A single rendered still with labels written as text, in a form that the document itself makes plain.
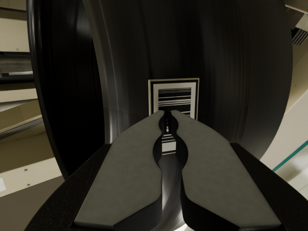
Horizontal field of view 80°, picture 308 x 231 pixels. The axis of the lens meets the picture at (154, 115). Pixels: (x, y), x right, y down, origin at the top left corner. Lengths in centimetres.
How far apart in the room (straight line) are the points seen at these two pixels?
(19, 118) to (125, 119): 72
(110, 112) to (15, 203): 289
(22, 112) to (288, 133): 296
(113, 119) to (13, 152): 71
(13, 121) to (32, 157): 15
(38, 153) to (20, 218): 214
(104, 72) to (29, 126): 70
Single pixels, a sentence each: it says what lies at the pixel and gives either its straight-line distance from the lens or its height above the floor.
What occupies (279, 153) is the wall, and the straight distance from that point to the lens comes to 326.
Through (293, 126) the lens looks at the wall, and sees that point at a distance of 308.
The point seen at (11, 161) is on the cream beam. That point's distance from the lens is 85.
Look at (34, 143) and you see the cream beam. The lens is 88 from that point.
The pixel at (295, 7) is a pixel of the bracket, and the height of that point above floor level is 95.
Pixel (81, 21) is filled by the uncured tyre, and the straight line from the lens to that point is 66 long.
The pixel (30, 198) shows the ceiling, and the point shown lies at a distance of 304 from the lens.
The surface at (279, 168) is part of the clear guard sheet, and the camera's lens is 97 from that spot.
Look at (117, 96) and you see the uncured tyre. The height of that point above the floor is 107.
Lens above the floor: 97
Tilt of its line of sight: 36 degrees up
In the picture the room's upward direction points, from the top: 158 degrees counter-clockwise
